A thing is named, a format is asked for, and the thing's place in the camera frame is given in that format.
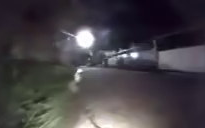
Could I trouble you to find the street lamp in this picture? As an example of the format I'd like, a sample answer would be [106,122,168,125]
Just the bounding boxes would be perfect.
[60,29,96,50]

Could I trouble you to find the white vehicle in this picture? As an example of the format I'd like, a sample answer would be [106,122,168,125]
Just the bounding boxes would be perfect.
[102,47,158,70]

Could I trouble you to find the grey cracked road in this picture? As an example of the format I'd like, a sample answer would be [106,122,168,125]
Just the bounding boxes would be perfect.
[65,65,205,128]

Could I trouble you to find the grass verge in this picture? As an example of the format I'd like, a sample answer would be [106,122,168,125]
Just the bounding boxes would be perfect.
[0,61,83,128]

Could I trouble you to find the dark trees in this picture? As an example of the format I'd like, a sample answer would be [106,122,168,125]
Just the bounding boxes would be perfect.
[0,0,78,68]

